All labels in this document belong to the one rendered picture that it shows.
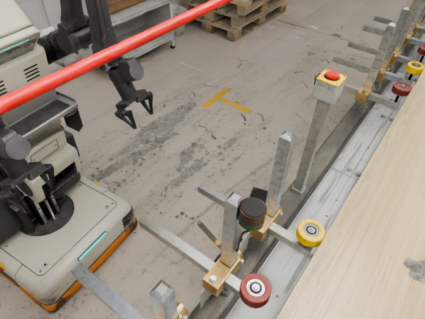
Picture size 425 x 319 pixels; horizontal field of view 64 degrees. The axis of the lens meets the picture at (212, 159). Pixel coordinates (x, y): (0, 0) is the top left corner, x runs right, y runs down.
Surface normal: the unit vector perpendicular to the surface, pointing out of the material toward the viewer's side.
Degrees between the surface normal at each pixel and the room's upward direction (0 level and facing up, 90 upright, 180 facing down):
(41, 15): 90
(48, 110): 0
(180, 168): 0
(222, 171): 0
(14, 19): 42
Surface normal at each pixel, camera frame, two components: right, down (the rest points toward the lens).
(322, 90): -0.60, 0.55
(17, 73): 0.84, 0.47
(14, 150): 0.78, 0.04
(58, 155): 0.14, -0.66
